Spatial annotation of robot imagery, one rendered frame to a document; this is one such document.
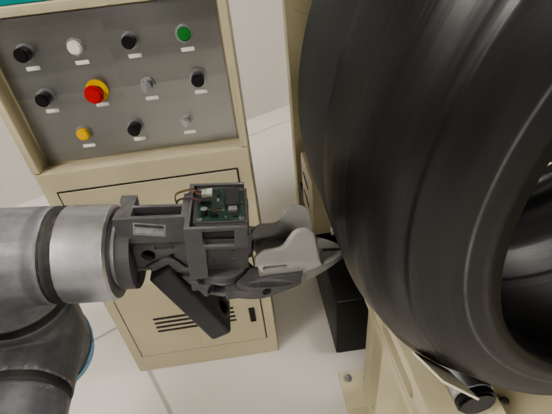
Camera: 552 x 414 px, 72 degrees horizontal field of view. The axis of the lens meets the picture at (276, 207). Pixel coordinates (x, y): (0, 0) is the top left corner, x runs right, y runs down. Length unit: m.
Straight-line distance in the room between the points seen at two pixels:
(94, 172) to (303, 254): 0.80
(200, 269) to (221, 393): 1.23
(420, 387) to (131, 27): 0.87
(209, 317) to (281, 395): 1.12
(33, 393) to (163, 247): 0.17
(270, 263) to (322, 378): 1.20
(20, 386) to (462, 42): 0.42
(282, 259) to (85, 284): 0.17
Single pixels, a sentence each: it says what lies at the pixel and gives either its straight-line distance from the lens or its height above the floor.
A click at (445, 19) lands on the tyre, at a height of 1.30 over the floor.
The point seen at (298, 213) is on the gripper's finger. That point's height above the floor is 1.11.
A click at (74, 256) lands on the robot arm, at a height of 1.14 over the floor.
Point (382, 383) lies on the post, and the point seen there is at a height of 0.27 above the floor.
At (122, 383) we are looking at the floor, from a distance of 1.70.
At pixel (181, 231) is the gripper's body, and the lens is 0.34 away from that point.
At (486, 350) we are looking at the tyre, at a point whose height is 1.05.
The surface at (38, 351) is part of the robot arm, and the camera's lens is 0.45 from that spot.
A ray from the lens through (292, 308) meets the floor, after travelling 1.72.
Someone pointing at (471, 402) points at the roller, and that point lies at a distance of 0.51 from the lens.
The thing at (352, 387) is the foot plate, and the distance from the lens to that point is 1.51.
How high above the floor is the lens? 1.34
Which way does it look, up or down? 36 degrees down
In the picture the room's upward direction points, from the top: 7 degrees counter-clockwise
